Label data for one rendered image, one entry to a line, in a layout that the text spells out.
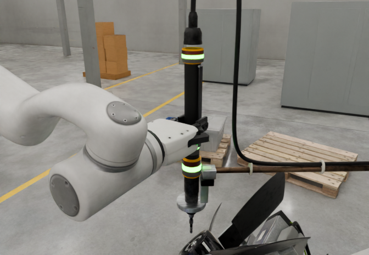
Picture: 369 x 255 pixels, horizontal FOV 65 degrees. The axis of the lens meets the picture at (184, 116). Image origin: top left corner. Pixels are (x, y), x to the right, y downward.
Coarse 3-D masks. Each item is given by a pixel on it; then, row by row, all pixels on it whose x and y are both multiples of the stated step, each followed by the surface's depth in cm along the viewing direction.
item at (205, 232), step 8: (200, 232) 92; (208, 232) 86; (192, 240) 92; (200, 240) 83; (208, 240) 84; (216, 240) 87; (184, 248) 90; (192, 248) 82; (200, 248) 82; (216, 248) 83
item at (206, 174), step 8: (200, 176) 67; (208, 176) 66; (200, 184) 66; (208, 184) 66; (200, 192) 67; (184, 200) 69; (200, 200) 68; (184, 208) 67; (192, 208) 66; (200, 208) 67
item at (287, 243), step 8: (288, 240) 59; (296, 240) 61; (304, 240) 63; (232, 248) 62; (240, 248) 60; (248, 248) 56; (256, 248) 64; (264, 248) 66; (272, 248) 67; (280, 248) 67
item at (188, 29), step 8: (192, 16) 55; (192, 24) 55; (184, 32) 56; (192, 32) 55; (200, 32) 56; (184, 40) 56; (192, 40) 55; (200, 40) 56; (184, 184) 67; (192, 184) 66; (184, 192) 69; (192, 192) 67; (192, 200) 68
